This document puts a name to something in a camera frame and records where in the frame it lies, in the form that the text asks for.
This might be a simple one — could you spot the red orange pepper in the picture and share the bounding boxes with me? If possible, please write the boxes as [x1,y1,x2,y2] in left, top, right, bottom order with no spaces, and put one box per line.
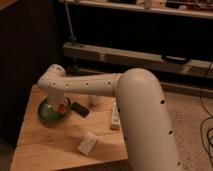
[58,104,66,113]

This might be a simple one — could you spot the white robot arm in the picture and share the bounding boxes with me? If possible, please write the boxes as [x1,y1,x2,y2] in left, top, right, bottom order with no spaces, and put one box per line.
[37,64,183,171]

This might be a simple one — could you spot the green ceramic bowl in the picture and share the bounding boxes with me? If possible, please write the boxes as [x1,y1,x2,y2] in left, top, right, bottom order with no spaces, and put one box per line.
[37,97,71,123]

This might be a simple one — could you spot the black rectangular device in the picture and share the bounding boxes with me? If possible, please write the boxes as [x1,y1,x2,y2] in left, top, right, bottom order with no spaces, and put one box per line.
[72,102,89,117]

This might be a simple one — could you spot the white plastic cup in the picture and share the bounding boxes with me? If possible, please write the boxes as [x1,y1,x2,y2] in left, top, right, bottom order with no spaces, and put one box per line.
[89,95,100,106]

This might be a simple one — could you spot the wooden table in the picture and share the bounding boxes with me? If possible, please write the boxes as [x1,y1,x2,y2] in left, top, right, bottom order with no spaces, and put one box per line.
[10,85,127,171]

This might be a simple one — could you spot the metal pole stand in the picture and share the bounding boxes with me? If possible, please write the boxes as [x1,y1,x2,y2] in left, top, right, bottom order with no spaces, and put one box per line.
[64,0,77,46]

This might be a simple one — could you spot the long wooden beam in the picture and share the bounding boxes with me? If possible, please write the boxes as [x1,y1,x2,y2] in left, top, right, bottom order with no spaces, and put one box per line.
[63,42,213,79]

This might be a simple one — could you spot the black object on beam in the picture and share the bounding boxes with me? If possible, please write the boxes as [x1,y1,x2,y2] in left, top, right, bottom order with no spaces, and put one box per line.
[161,55,190,65]

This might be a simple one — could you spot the upper wooden shelf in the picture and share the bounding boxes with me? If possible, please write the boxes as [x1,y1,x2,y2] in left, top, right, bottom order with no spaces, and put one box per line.
[58,0,213,19]

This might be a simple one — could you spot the black cables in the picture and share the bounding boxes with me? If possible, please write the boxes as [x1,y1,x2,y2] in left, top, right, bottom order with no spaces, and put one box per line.
[198,61,213,161]

